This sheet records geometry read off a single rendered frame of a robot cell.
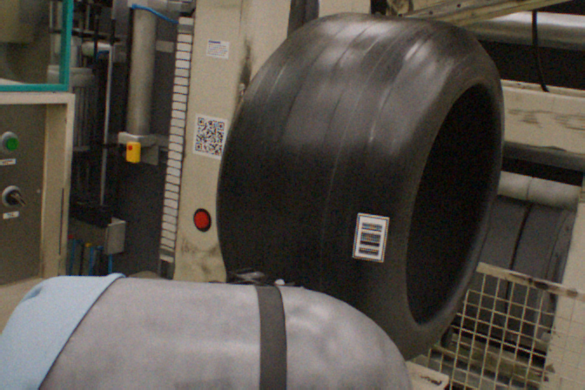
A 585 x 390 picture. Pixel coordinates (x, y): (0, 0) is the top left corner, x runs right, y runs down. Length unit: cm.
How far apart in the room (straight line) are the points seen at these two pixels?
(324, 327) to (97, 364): 12
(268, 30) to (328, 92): 34
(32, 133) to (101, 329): 101
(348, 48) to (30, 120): 62
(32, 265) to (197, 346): 109
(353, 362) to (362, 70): 64
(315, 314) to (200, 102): 94
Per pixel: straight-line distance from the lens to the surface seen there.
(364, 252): 91
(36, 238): 141
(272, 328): 36
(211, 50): 127
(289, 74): 101
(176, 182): 136
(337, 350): 37
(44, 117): 136
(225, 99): 125
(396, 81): 95
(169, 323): 36
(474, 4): 146
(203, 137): 129
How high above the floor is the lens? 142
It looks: 11 degrees down
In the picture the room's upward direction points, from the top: 7 degrees clockwise
